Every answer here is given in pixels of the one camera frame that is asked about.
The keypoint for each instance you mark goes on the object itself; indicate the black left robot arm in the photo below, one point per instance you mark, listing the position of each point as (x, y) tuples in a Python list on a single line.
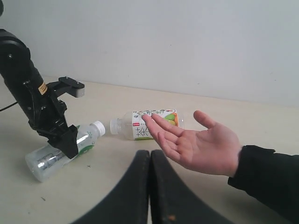
[(15, 56)]

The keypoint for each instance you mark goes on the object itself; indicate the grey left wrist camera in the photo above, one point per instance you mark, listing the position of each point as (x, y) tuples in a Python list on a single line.
[(67, 85)]

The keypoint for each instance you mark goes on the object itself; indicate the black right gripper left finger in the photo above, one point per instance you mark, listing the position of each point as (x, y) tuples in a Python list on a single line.
[(127, 202)]

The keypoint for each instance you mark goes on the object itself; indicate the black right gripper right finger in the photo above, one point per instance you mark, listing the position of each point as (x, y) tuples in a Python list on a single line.
[(171, 201)]

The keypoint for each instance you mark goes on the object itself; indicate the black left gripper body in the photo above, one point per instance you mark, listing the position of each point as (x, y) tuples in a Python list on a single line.
[(39, 102)]

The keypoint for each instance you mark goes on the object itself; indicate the black sleeved forearm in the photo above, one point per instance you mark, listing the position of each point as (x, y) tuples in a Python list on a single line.
[(271, 178)]

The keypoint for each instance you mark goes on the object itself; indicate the person's open bare hand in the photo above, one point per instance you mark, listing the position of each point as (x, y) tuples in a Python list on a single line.
[(213, 151)]

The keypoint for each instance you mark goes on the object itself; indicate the square clear tea bottle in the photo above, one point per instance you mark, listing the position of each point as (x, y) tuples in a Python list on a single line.
[(131, 126)]

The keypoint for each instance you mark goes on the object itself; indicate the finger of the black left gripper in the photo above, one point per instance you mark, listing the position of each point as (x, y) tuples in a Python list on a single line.
[(67, 142)]

